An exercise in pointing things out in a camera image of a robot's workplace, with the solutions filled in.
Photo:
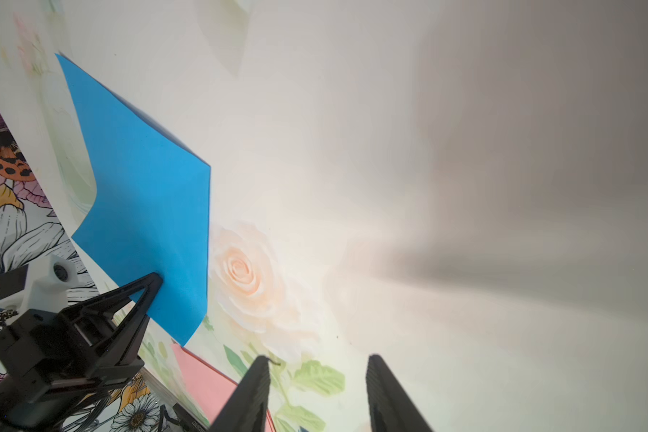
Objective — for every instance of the blue paper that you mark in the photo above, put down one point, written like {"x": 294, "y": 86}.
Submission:
{"x": 151, "y": 212}

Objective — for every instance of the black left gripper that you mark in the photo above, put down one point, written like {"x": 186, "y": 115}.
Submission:
{"x": 60, "y": 357}

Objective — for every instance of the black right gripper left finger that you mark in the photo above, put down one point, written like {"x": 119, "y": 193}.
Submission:
{"x": 246, "y": 410}

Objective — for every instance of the pink paper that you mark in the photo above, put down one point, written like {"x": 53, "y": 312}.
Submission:
{"x": 210, "y": 388}

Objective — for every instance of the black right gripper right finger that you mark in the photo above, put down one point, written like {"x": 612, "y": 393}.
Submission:
{"x": 390, "y": 408}

